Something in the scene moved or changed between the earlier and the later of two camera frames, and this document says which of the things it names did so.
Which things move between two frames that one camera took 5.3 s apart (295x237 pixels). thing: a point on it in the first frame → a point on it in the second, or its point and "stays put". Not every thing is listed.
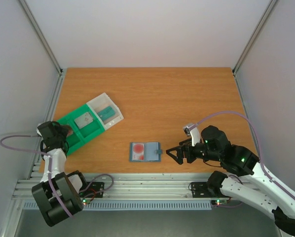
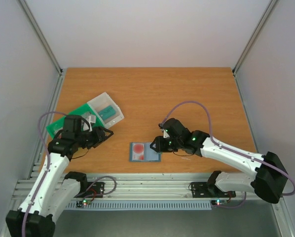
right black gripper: [185, 152] → [162, 144]
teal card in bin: [107, 113] stays put
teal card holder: [145, 151] stays put
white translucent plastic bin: [108, 113] stays put
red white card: [137, 151] stays put
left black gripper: [63, 128] → [100, 137]
